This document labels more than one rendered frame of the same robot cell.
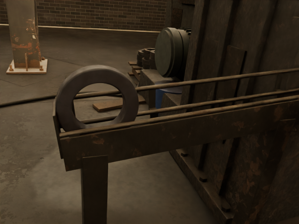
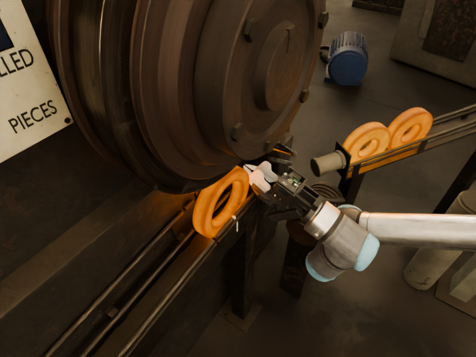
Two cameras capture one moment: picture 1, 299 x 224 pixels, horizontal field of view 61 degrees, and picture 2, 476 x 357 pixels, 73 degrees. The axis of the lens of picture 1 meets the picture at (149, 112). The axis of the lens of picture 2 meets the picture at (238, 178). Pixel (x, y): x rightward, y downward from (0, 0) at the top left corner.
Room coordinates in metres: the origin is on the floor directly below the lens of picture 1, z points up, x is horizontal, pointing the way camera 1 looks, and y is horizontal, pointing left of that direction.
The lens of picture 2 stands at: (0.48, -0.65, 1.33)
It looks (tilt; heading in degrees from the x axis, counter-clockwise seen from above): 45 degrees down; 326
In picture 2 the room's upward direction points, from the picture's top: straight up
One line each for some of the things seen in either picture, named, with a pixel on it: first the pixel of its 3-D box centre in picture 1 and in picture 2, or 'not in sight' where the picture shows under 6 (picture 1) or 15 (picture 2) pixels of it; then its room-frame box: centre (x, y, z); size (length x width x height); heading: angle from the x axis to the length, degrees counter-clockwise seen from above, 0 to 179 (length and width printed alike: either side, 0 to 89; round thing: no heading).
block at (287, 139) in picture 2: not in sight; (268, 166); (1.01, -1.12, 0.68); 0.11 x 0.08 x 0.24; 21
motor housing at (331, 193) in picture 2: not in sight; (306, 245); (0.90, -1.26, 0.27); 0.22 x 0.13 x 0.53; 111
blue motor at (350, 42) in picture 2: not in sight; (347, 56); (2.10, -2.86, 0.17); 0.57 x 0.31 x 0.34; 131
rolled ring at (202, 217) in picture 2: not in sight; (222, 201); (0.91, -0.90, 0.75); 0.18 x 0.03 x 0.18; 110
